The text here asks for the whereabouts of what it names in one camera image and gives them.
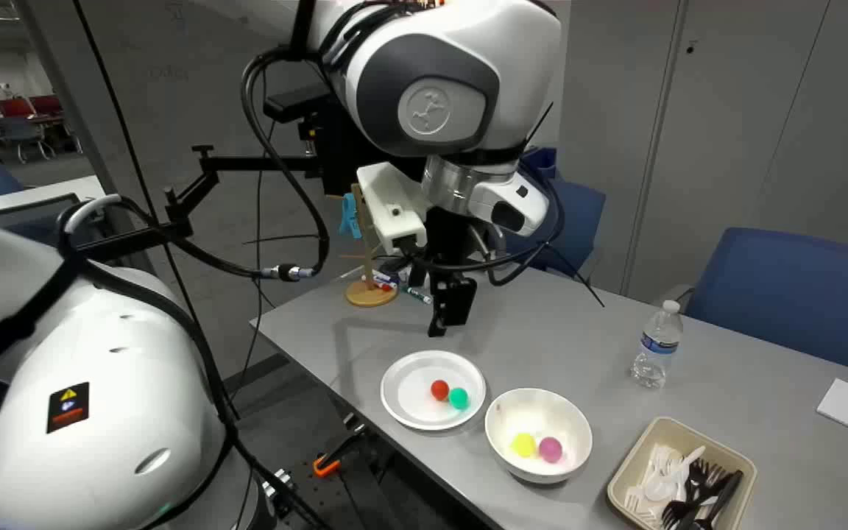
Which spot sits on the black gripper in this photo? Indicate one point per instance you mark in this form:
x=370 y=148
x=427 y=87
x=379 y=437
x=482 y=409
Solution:
x=451 y=240

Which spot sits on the purple ball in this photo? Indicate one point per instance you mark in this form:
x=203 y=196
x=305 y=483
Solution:
x=549 y=447

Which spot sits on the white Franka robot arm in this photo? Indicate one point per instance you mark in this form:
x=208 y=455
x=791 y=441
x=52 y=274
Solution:
x=102 y=412

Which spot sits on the red ball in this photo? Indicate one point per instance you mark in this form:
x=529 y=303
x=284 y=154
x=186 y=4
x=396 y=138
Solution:
x=439 y=390

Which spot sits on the green ball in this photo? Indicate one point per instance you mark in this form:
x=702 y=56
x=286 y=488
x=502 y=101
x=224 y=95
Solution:
x=458 y=399

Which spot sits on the shallow white bowl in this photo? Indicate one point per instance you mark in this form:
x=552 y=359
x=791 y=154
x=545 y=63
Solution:
x=409 y=393

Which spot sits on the deep white bowl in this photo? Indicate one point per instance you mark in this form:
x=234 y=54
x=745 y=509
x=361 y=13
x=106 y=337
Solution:
x=542 y=412

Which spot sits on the yellow ball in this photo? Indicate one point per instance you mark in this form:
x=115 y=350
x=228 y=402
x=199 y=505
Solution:
x=526 y=446

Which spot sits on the small marker pen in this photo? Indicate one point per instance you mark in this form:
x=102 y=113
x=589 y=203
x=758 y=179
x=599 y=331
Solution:
x=412 y=282

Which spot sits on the small light blue figure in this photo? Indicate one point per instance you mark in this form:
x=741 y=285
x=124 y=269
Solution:
x=349 y=216

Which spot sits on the blue office chair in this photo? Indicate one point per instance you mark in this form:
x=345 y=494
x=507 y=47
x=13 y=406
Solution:
x=795 y=296
x=580 y=216

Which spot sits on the blue bin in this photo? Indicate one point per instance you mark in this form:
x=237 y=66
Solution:
x=542 y=159

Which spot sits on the orange clamp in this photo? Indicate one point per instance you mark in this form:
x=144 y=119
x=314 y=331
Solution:
x=326 y=466

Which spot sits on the clear plastic water bottle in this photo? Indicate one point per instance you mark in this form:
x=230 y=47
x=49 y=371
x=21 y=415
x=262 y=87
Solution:
x=658 y=349

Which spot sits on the beige cutlery tray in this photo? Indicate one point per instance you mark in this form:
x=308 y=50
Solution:
x=630 y=488

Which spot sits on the white plastic cutlery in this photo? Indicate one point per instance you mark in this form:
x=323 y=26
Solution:
x=655 y=472

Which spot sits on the black plastic fork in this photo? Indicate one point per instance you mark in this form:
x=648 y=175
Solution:
x=697 y=480
x=725 y=487

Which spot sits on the grey metal cabinet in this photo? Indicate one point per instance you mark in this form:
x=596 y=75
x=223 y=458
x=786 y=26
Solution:
x=738 y=119

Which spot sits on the black exterior camera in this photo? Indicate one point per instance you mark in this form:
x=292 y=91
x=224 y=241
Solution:
x=296 y=101

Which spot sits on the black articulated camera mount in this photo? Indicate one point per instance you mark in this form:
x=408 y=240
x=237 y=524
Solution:
x=209 y=165

